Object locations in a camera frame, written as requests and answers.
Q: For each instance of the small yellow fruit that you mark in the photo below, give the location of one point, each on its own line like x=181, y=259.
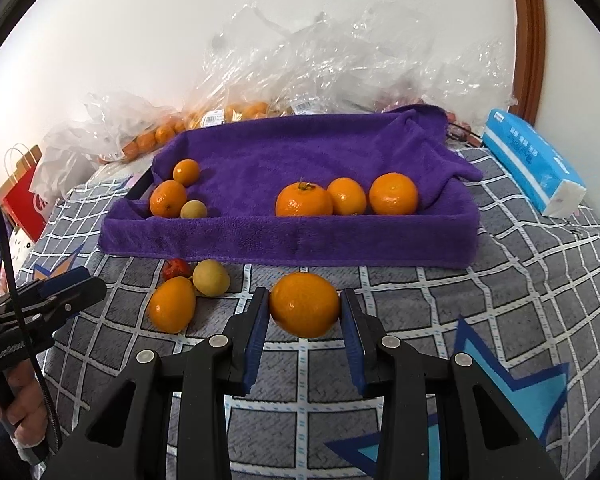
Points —
x=194, y=209

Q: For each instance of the smooth oval orange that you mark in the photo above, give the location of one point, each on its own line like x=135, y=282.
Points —
x=347, y=196

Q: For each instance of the round dimpled orange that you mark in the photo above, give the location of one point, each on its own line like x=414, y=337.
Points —
x=393, y=193

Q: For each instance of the crumpled clear plastic bag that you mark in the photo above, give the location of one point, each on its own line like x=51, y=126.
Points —
x=355, y=60

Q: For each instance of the small red fruit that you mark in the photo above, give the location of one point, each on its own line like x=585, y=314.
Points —
x=175, y=269

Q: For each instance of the labelled clear bag of oranges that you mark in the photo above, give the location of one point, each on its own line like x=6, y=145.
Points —
x=240, y=110

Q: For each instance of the grey checked bedsheet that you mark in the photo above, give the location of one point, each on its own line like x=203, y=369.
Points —
x=480, y=310

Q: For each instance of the large orange with stem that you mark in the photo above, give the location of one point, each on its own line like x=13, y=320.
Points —
x=304, y=201

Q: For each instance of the white plastic bag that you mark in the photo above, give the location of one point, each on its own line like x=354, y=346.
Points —
x=60, y=165

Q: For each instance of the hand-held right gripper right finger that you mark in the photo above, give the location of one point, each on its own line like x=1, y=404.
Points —
x=355, y=345

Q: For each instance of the medium orange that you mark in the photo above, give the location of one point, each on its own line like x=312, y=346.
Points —
x=168, y=198

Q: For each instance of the large yellow fruit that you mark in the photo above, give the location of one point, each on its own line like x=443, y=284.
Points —
x=211, y=278

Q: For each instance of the brown wooden door frame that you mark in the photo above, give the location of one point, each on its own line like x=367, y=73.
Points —
x=530, y=35

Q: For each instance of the small orange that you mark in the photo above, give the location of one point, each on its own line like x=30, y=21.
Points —
x=186, y=171

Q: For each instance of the clear bag of tangerines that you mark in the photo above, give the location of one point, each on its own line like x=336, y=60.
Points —
x=150, y=135

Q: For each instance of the person's left hand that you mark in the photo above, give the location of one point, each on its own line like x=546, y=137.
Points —
x=30, y=400

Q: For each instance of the red paper bag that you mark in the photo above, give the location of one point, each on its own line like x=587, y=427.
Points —
x=22, y=205

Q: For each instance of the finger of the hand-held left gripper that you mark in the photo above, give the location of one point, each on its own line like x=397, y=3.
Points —
x=60, y=280
x=80, y=295

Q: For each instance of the large round orange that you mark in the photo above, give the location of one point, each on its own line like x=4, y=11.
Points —
x=305, y=304

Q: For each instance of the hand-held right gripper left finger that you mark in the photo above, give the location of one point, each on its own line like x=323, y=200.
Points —
x=255, y=340

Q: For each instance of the purple towel-lined tray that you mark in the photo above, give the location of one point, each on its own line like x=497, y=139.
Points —
x=280, y=150

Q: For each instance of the blue tissue pack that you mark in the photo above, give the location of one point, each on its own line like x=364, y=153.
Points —
x=525, y=160

